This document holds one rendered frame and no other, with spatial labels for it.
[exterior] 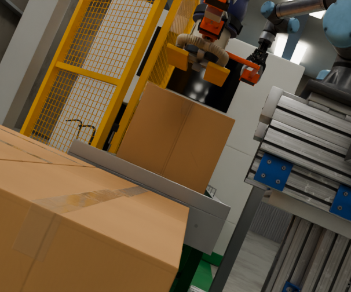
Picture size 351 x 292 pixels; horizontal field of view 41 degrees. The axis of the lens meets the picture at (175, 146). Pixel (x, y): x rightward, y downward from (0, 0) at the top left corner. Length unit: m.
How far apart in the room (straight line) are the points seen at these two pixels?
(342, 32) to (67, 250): 0.93
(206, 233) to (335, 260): 0.57
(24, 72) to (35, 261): 2.19
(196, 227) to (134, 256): 1.26
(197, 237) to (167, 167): 0.31
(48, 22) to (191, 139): 1.26
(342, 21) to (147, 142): 0.96
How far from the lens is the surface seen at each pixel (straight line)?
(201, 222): 1.92
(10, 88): 2.83
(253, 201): 2.49
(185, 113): 1.97
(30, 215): 0.69
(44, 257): 0.69
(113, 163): 1.94
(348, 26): 1.33
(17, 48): 2.87
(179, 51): 2.03
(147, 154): 1.96
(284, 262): 1.62
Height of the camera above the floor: 0.67
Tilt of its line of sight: 2 degrees up
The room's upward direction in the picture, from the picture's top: 24 degrees clockwise
